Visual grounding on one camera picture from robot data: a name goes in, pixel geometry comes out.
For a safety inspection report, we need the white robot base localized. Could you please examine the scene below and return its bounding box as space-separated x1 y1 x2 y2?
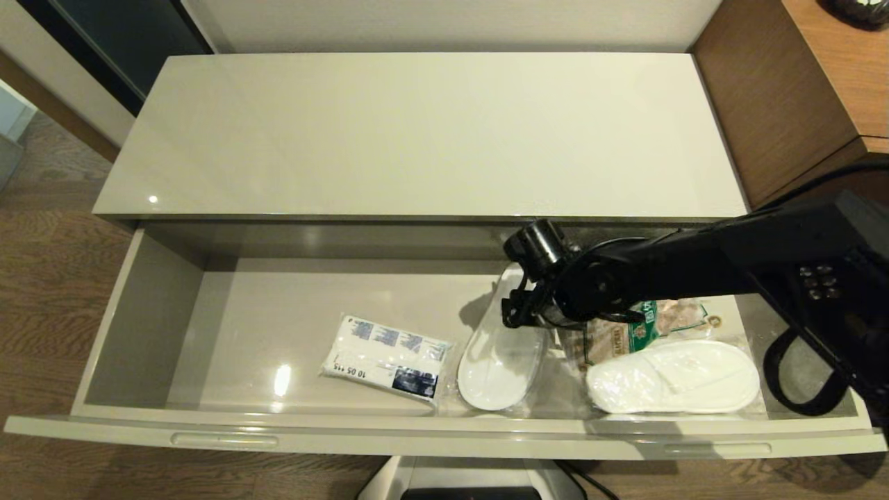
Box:
357 456 588 500

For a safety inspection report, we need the dark glass door panel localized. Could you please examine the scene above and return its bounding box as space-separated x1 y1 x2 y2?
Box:
14 0 213 117

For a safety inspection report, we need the beige glossy cabinet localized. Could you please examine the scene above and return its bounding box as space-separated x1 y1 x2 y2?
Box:
92 52 838 265

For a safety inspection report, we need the black base cable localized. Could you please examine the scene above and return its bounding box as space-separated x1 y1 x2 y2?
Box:
556 461 616 500

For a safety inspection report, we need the brown wooden cabinet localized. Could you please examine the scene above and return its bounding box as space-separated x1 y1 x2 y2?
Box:
691 0 889 209

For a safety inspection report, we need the dark decorative bowl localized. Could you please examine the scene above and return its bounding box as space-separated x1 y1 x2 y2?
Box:
818 0 889 33

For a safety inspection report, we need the green brown snack bag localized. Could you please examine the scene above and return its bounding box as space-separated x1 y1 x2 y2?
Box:
575 297 724 367

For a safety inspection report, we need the pale blue white furniture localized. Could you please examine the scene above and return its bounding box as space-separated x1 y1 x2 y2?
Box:
0 80 38 192

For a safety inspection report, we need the white tissue pack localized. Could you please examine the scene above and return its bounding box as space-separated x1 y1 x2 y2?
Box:
320 314 454 405

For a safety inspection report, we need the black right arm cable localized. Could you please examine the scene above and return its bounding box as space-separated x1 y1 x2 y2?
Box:
501 161 889 417

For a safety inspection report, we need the white bagged slipper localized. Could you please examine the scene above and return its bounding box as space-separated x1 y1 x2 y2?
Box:
585 338 763 417
455 262 554 415

